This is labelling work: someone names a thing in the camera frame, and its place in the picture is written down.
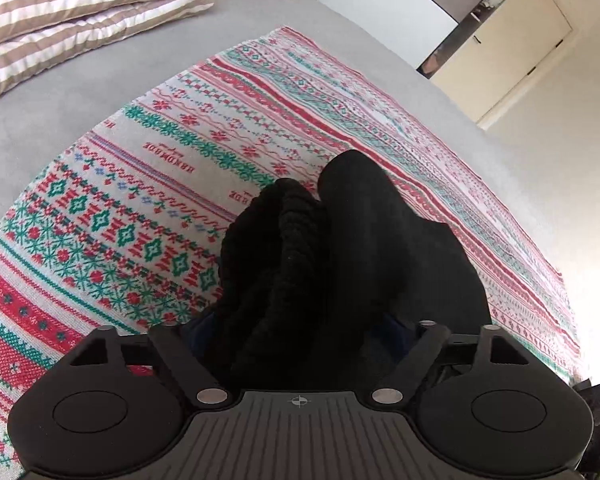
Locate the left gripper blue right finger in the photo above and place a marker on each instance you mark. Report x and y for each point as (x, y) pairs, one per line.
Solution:
(400, 386)

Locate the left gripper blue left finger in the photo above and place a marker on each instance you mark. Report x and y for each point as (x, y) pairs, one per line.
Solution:
(198, 385)

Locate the black sweatpants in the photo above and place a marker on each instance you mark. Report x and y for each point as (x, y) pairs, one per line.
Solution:
(323, 290)

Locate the cream bedroom door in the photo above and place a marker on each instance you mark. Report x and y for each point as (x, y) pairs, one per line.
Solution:
(484, 72)

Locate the patterned red green blanket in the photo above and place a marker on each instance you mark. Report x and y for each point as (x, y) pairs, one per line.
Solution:
(124, 228)

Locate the grey bed sheet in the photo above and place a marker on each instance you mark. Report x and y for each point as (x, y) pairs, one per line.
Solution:
(44, 115)

